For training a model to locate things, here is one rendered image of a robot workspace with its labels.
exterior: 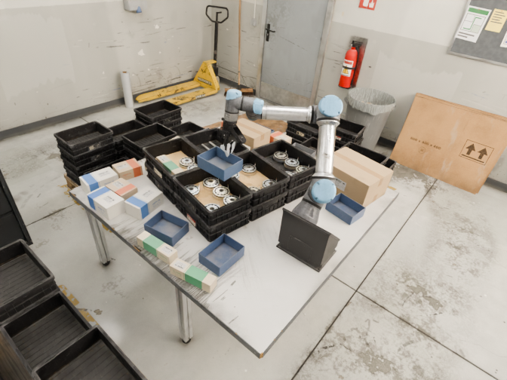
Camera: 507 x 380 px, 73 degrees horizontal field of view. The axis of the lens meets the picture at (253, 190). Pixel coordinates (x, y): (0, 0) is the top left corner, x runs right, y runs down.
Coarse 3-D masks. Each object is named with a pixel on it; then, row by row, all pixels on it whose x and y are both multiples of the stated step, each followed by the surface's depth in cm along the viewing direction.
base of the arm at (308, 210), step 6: (300, 204) 181; (306, 204) 180; (312, 204) 179; (294, 210) 181; (300, 210) 179; (306, 210) 178; (312, 210) 179; (318, 210) 181; (306, 216) 177; (312, 216) 178; (318, 216) 182; (312, 222) 178
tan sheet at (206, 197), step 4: (196, 184) 213; (200, 184) 213; (200, 188) 209; (200, 192) 206; (204, 192) 207; (208, 192) 207; (212, 192) 207; (200, 196) 204; (204, 196) 204; (208, 196) 204; (212, 196) 204; (200, 200) 201; (204, 200) 201; (208, 200) 201; (212, 200) 202; (216, 200) 202; (204, 204) 198; (220, 204) 199
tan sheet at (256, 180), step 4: (240, 172) 227; (256, 172) 229; (240, 176) 223; (244, 176) 224; (248, 176) 224; (252, 176) 224; (256, 176) 225; (260, 176) 225; (264, 176) 225; (240, 180) 220; (244, 180) 220; (248, 180) 220; (252, 180) 221; (256, 180) 221; (260, 180) 222; (244, 184) 217; (248, 184) 217; (252, 184) 217; (256, 184) 218; (260, 184) 218; (260, 188) 214
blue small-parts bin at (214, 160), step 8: (208, 152) 189; (216, 152) 194; (224, 152) 190; (200, 160) 183; (208, 160) 192; (216, 160) 193; (224, 160) 193; (232, 160) 188; (240, 160) 184; (208, 168) 181; (216, 168) 177; (224, 168) 187; (232, 168) 179; (240, 168) 185; (216, 176) 180; (224, 176) 176
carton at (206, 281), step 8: (176, 264) 170; (184, 264) 170; (176, 272) 169; (184, 272) 166; (192, 272) 167; (200, 272) 167; (192, 280) 166; (200, 280) 163; (208, 280) 163; (216, 280) 166; (200, 288) 166; (208, 288) 163
